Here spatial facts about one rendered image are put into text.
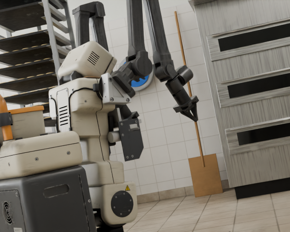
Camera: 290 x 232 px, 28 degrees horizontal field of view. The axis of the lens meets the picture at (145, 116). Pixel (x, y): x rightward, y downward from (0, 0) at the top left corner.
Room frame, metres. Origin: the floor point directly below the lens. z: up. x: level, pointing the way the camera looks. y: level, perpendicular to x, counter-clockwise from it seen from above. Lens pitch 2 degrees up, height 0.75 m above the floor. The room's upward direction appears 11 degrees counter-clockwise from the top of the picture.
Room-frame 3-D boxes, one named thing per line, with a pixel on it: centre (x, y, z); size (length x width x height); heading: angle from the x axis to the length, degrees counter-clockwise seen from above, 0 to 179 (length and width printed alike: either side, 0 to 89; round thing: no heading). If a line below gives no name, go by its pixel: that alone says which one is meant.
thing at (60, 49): (3.82, 0.46, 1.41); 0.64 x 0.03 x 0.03; 174
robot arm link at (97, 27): (2.69, 0.14, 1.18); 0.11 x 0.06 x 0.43; 36
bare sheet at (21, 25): (3.85, 0.66, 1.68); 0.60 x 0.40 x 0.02; 174
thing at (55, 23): (3.82, 0.46, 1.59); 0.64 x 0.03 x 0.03; 174
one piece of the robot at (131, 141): (2.41, 0.15, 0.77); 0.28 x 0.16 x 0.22; 36
